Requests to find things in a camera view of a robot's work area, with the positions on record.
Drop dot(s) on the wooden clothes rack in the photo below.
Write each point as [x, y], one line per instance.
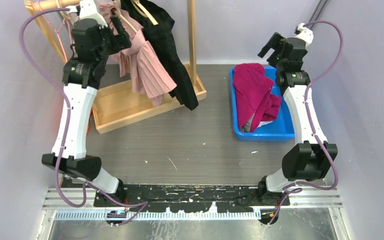
[116, 106]

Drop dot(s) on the magenta dress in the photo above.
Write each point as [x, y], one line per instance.
[255, 101]

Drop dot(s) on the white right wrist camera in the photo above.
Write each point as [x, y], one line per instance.
[305, 34]

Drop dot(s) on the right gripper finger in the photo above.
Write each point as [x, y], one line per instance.
[283, 51]
[273, 43]

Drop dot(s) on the white skirt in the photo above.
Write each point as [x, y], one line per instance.
[264, 123]

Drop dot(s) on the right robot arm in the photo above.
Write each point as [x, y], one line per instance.
[311, 157]

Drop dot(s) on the blue plastic bin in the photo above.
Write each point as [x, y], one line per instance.
[280, 130]

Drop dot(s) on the black garment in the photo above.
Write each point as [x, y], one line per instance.
[162, 40]

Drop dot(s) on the wooden hanger under black garment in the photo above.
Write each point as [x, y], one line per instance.
[145, 12]

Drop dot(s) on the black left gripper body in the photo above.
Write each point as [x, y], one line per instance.
[113, 43]

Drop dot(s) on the aluminium rail frame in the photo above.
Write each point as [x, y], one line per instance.
[314, 197]

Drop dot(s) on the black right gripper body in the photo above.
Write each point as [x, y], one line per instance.
[279, 65]

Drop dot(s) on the pink pleated garment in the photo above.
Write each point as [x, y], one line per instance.
[147, 74]

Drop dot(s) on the wooden hanger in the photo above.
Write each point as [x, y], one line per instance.
[145, 12]
[64, 5]
[117, 5]

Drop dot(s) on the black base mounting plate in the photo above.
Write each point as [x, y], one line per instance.
[139, 196]

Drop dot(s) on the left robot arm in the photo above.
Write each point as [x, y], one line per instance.
[93, 43]

